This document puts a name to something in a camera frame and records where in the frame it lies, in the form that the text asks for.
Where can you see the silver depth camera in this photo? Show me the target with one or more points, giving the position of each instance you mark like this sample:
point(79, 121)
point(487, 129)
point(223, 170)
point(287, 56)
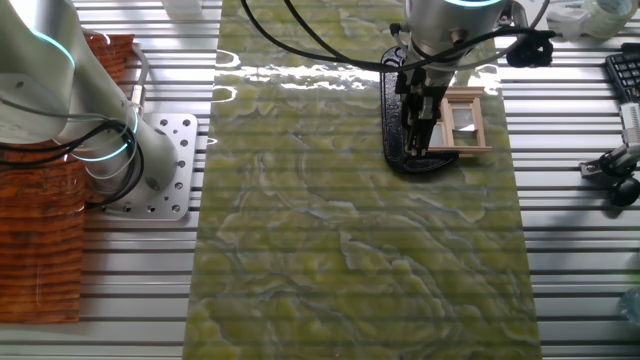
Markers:
point(631, 122)
point(565, 22)

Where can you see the miniature wooden sliding window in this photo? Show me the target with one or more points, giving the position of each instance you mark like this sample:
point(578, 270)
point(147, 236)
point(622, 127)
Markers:
point(465, 149)

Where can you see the black keyboard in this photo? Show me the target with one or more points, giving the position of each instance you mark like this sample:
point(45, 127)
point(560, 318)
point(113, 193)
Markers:
point(627, 72)

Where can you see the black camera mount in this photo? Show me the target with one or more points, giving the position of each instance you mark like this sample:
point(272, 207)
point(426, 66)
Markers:
point(625, 192)

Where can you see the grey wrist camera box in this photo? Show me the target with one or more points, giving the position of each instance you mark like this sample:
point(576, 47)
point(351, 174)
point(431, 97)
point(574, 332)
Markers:
point(517, 15)

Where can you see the clear tape roll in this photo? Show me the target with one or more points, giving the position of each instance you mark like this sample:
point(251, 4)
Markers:
point(597, 20)

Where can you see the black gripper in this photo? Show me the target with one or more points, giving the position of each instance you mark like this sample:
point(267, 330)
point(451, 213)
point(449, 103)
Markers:
point(412, 85)

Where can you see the green marble pattern mat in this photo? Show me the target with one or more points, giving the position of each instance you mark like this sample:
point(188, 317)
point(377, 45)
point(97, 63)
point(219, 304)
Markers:
point(325, 250)

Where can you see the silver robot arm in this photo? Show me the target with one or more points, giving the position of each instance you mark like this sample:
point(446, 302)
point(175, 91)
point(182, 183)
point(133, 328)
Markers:
point(50, 75)

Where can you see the black C-clamp with silver screw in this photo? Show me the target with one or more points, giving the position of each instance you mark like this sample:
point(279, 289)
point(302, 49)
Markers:
point(392, 125)

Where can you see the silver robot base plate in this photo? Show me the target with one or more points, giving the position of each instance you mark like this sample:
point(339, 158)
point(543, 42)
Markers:
point(175, 200)

